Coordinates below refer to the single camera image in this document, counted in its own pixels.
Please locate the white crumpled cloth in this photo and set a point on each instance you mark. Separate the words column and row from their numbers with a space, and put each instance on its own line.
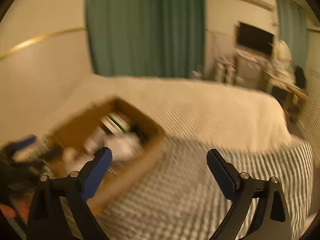
column 124, row 147

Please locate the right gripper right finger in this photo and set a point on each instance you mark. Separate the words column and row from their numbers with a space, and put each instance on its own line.
column 271, row 217

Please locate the large teal curtain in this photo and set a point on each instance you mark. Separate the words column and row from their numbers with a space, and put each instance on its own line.
column 157, row 38

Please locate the grey mini fridge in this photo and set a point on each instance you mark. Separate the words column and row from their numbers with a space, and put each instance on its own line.
column 249, row 74

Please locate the checkered bed sheet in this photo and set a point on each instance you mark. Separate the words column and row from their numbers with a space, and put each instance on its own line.
column 180, row 199

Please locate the white louvered wardrobe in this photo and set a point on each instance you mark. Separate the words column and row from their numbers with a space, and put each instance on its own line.
column 309, row 119

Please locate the round vanity mirror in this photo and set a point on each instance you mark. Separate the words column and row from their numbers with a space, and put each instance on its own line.
column 282, row 54

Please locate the small teal curtain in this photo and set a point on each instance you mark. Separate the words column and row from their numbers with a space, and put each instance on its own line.
column 293, row 30

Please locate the cream quilted blanket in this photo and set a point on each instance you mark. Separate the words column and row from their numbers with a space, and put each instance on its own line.
column 222, row 115

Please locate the black wall television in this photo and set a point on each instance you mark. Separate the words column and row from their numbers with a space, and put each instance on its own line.
column 255, row 38

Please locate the black backpack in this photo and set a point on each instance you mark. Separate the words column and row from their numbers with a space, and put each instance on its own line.
column 300, row 77

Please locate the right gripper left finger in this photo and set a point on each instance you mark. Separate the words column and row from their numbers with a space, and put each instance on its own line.
column 47, row 220

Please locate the wooden chair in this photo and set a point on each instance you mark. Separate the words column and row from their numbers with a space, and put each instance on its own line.
column 291, row 98

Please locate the green white medicine box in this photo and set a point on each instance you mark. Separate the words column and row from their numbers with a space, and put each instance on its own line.
column 116, row 123

